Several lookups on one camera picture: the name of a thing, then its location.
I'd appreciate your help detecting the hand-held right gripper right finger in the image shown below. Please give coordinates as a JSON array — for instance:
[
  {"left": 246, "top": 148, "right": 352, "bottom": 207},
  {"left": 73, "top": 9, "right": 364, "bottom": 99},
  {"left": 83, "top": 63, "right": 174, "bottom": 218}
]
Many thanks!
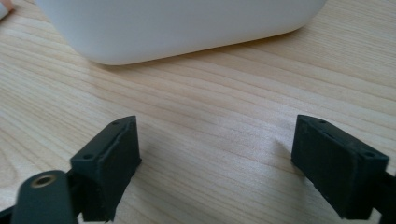
[{"left": 290, "top": 114, "right": 390, "bottom": 220}]

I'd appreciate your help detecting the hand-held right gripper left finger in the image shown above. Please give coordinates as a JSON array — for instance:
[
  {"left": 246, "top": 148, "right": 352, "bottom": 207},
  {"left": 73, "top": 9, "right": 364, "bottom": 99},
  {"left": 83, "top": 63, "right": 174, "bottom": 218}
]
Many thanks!
[{"left": 69, "top": 115, "right": 143, "bottom": 223}]

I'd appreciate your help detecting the white plastic bin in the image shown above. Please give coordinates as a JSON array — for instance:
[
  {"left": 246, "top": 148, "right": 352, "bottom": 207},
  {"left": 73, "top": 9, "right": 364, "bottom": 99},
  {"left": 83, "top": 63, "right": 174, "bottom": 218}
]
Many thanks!
[{"left": 34, "top": 0, "right": 328, "bottom": 66}]

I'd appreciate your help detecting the orange cap white marker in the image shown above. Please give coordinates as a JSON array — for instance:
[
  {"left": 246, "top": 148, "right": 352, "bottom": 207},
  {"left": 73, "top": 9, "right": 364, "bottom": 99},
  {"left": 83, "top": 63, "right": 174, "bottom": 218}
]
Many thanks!
[{"left": 0, "top": 0, "right": 15, "bottom": 21}]

